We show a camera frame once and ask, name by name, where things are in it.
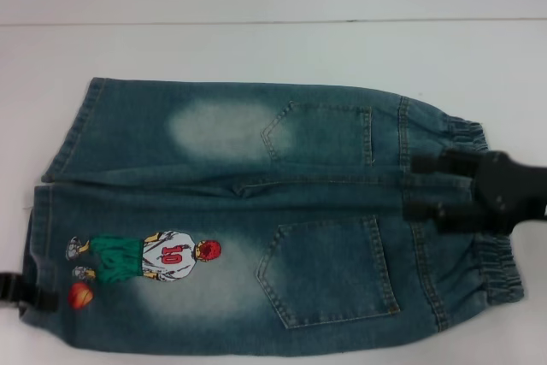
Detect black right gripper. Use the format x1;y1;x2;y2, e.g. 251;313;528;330
403;148;547;237

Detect blue denim shorts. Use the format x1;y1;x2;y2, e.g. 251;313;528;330
19;77;526;334

